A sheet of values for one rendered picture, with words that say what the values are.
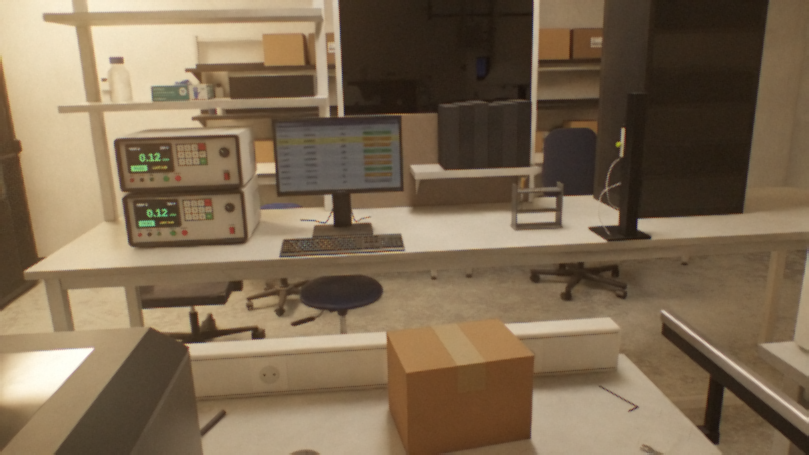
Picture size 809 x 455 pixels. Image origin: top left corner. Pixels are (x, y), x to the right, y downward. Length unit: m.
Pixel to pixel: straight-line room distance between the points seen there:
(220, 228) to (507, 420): 1.55
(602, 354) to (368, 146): 1.35
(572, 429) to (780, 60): 5.34
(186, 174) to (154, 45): 2.92
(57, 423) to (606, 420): 0.88
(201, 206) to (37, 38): 3.35
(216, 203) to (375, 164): 0.62
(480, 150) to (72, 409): 2.15
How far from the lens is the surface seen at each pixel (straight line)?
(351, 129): 2.34
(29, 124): 5.56
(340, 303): 2.32
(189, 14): 2.51
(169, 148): 2.33
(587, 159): 4.50
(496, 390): 1.03
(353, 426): 1.14
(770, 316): 3.73
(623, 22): 2.79
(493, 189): 2.86
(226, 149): 2.28
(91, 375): 0.77
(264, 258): 2.13
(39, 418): 0.71
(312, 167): 2.35
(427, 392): 0.99
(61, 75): 5.42
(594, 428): 1.16
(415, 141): 2.76
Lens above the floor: 1.52
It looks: 15 degrees down
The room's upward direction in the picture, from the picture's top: 1 degrees counter-clockwise
